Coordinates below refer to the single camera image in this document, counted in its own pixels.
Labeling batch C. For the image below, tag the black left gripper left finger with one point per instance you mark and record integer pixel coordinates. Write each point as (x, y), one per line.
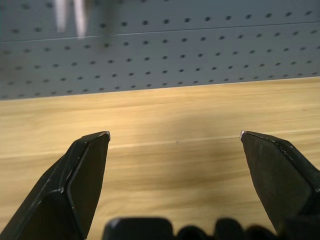
(62, 180)

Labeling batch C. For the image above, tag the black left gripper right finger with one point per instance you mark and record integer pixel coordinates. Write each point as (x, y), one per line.
(275, 172)

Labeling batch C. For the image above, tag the grey pegboard panel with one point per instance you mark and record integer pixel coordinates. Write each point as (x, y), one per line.
(175, 57)

